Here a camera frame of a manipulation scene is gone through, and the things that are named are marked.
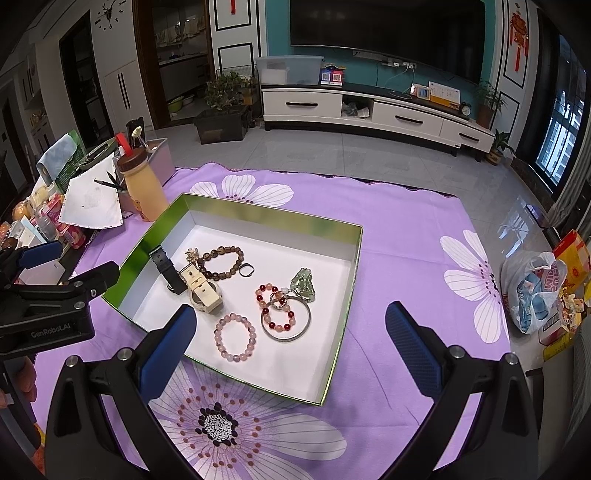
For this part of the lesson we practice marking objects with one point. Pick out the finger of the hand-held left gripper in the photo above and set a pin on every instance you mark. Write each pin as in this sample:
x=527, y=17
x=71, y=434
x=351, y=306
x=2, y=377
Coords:
x=92, y=277
x=41, y=254

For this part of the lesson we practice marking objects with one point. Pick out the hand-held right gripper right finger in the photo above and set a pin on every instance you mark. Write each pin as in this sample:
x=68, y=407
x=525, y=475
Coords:
x=411, y=341

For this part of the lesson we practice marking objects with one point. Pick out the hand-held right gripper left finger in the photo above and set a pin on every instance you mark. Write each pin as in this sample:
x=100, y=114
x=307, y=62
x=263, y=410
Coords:
x=171, y=346

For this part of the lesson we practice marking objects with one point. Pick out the green cardboard box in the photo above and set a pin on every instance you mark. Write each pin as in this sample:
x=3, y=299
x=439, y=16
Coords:
x=277, y=249

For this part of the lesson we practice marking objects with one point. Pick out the person's left hand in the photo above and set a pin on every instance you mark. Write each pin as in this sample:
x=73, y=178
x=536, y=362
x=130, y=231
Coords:
x=23, y=383

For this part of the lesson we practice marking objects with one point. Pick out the pink snack packs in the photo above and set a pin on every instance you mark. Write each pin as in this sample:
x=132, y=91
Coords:
x=55, y=217

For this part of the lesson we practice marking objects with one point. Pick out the white paper sheet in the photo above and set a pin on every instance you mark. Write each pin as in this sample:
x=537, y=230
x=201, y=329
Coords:
x=92, y=198

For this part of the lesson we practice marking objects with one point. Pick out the green tissue pack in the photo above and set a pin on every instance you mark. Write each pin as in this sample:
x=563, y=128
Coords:
x=60, y=157

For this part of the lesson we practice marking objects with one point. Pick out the beige bottle with brown lid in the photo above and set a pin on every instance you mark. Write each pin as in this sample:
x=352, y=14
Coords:
x=143, y=184

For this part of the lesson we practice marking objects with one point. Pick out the purple floral tablecloth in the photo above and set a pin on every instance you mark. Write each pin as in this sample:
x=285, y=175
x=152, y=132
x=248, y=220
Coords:
x=406, y=230

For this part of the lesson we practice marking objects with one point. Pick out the silver bangle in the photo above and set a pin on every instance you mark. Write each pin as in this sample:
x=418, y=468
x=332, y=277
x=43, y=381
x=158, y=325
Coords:
x=282, y=339

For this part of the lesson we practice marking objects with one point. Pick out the white plastic bag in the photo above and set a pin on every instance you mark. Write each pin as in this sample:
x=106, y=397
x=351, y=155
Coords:
x=531, y=295

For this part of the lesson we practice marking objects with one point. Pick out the yellow and red carton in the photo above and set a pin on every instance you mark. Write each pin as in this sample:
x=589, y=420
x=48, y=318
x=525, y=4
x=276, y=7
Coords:
x=575, y=258

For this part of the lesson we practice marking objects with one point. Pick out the dark plastic floor bin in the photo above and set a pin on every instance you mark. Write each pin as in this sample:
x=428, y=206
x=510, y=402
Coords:
x=221, y=127

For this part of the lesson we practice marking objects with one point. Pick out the small potted plant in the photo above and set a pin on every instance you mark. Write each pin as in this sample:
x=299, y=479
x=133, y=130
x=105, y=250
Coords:
x=496, y=150

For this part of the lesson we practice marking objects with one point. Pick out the white television cabinet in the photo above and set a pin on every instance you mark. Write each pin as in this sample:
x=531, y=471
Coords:
x=406, y=120

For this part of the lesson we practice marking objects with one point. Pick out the leafy floor plants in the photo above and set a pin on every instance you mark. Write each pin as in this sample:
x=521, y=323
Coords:
x=226, y=90

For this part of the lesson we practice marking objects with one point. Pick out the black alarm clock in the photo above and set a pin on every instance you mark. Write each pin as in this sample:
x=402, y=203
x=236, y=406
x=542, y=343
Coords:
x=465, y=110

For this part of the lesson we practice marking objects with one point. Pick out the tall potted plant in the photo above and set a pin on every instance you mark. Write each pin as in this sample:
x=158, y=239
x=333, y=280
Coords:
x=487, y=106

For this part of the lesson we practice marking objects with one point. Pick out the yellow desk calendar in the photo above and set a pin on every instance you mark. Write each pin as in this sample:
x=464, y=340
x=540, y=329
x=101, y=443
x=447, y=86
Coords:
x=443, y=94

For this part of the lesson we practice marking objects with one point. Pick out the small blue and red stands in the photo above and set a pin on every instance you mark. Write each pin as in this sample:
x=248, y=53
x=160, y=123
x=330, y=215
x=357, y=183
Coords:
x=332, y=77

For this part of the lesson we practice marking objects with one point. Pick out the white power strip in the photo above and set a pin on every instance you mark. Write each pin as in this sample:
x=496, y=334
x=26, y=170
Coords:
x=401, y=63

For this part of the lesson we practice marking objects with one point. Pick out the clear plastic storage box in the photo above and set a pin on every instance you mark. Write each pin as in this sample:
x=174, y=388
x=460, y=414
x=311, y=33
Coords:
x=288, y=69

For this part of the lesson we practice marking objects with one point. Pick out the black television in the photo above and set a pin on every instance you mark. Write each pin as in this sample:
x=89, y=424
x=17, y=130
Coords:
x=383, y=32

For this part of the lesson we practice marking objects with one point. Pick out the black deer wall clock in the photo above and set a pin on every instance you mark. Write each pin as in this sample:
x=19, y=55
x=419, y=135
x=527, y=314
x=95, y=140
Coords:
x=110, y=13

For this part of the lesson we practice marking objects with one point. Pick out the red knot wall decoration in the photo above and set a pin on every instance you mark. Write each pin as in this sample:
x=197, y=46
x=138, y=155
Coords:
x=518, y=37

